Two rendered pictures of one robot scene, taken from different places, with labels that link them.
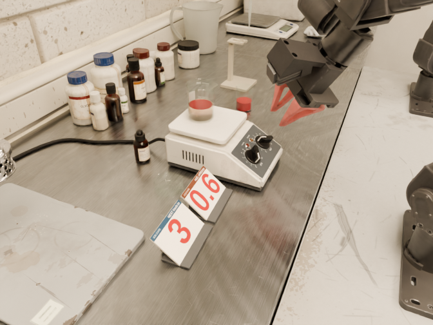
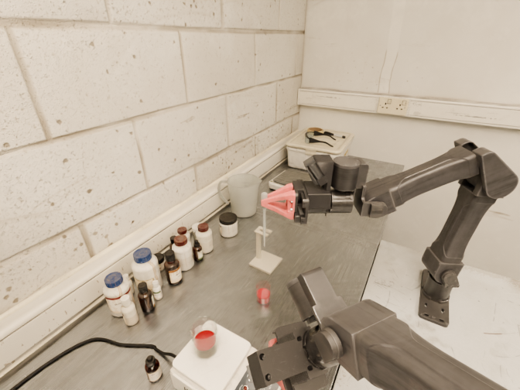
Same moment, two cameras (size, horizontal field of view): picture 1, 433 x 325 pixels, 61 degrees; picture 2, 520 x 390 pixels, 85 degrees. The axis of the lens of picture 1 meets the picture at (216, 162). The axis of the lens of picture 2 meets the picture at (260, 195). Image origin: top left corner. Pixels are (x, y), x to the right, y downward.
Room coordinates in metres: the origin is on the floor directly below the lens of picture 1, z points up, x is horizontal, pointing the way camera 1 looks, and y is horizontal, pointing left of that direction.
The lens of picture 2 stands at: (0.29, -0.12, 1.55)
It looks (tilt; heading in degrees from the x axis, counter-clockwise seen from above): 29 degrees down; 6
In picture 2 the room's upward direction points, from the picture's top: straight up
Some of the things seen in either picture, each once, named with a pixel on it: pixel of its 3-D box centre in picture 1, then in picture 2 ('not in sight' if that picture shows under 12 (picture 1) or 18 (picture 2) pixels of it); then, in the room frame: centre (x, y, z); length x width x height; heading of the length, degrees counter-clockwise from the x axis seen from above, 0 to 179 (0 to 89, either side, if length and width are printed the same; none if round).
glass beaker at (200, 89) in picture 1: (202, 100); (206, 338); (0.64, 0.03, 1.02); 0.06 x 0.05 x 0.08; 76
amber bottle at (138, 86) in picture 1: (136, 80); (172, 266); (0.89, 0.21, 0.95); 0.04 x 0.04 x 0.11
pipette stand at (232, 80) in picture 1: (240, 62); (265, 247); (1.00, -0.06, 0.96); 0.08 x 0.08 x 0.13; 63
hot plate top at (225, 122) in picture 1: (209, 121); (213, 354); (0.63, 0.02, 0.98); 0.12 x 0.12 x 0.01; 66
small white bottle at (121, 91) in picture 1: (122, 100); (156, 289); (0.83, 0.23, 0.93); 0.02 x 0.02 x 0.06
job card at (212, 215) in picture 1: (208, 193); not in sight; (0.49, 0.01, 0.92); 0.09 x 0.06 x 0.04; 159
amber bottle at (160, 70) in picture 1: (158, 71); (197, 249); (1.00, 0.16, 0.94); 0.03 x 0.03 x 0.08
